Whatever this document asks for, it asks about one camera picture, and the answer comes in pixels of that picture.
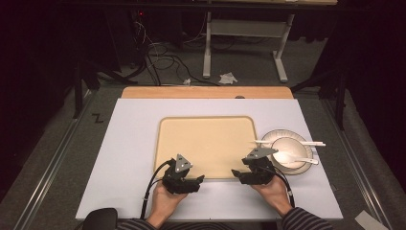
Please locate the flat white paper sheet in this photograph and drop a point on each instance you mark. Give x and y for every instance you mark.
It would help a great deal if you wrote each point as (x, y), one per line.
(372, 221)

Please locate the person's left hand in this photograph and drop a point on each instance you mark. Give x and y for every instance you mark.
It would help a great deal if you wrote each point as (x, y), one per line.
(162, 202)

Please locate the black metal stand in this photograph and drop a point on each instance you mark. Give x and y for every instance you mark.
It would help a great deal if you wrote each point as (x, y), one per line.
(341, 96)
(78, 96)

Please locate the white plate with dark rim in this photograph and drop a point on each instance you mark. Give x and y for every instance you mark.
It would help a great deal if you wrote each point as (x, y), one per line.
(271, 134)

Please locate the white board table cover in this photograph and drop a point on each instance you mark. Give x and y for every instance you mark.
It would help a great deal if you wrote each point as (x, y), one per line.
(127, 143)

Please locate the dark device with red light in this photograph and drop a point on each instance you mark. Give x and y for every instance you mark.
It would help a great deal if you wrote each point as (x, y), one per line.
(127, 35)

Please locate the white ceramic spoon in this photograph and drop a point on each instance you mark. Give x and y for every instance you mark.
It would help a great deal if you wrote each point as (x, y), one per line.
(303, 159)

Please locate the small crumpled white paper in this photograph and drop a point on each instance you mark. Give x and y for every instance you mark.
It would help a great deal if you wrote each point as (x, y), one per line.
(187, 81)

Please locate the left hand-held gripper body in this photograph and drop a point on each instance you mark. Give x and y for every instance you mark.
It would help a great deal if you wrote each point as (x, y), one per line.
(174, 183)

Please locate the white metal desk frame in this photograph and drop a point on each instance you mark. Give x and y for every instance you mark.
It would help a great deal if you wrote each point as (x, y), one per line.
(245, 28)

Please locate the large crumpled white paper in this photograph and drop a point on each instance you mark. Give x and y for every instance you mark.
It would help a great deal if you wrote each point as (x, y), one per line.
(228, 78)

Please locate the person's right hand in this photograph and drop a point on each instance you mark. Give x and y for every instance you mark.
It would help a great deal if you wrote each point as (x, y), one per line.
(276, 193)

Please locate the aluminium floor rail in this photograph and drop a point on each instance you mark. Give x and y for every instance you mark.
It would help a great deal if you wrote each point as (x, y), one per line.
(48, 172)
(357, 166)

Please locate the beige plastic tray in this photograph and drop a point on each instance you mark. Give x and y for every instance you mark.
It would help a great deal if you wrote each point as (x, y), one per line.
(204, 147)

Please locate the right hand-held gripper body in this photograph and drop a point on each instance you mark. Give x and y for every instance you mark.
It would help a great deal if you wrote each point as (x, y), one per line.
(263, 171)

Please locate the white chopstick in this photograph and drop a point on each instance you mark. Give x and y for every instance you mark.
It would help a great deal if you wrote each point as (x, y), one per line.
(314, 143)

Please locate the white bowl with dark rim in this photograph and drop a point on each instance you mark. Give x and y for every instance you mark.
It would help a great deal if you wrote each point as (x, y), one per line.
(288, 148)

